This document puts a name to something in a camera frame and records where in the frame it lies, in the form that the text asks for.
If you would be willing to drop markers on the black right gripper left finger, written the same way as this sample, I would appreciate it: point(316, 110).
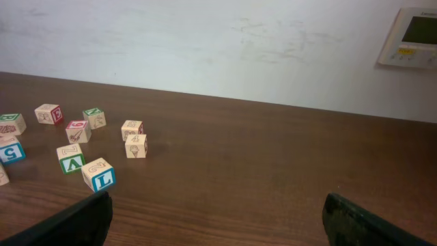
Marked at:
point(84, 223)

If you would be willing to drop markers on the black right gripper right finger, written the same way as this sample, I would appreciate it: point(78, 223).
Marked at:
point(347, 224)

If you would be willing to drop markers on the wooden block blue L 2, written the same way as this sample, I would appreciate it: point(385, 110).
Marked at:
point(98, 175)

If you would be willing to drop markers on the wooden block green V Z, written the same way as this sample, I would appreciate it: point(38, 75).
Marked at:
point(71, 158)

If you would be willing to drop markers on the wooden block red U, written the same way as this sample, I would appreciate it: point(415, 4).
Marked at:
point(4, 179)

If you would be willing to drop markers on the wooden block number 4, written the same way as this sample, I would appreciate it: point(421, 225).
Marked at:
point(136, 146)

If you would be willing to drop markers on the wooden block red 9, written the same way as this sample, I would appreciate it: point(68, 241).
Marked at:
point(78, 132)

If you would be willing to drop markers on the plain wooden picture block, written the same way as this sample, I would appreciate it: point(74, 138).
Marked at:
point(131, 127)

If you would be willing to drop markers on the wooden block blue 5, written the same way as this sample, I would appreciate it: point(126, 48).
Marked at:
point(11, 150)

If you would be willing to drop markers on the wooden block green N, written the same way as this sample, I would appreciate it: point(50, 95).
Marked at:
point(95, 117)

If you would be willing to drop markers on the wooden block red E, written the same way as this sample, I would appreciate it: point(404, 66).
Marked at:
point(49, 114)

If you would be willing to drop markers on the wooden block green B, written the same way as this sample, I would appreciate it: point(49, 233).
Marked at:
point(12, 124)

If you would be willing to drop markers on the wall thermostat control panel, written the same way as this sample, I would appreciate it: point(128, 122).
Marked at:
point(411, 42)

